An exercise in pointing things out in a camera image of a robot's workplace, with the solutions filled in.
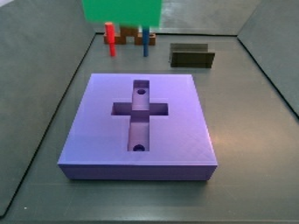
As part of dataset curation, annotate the green U-shaped block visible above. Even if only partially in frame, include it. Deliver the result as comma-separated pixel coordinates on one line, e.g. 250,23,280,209
82,0,163,27

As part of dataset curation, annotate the purple board with cross slot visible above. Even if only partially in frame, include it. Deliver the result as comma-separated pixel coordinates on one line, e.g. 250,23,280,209
59,73,218,180

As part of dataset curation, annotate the brown T-shaped block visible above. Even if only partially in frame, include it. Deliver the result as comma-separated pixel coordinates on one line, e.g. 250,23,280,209
103,25,156,46

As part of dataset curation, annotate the blue hexagonal peg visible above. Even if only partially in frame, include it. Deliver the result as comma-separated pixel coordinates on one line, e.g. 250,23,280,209
143,26,150,57

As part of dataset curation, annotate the red hexagonal peg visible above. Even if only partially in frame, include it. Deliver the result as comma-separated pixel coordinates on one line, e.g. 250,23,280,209
106,22,116,57

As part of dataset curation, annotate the black angled fixture bracket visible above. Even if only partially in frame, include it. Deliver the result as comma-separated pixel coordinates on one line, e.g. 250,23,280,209
170,43,215,68

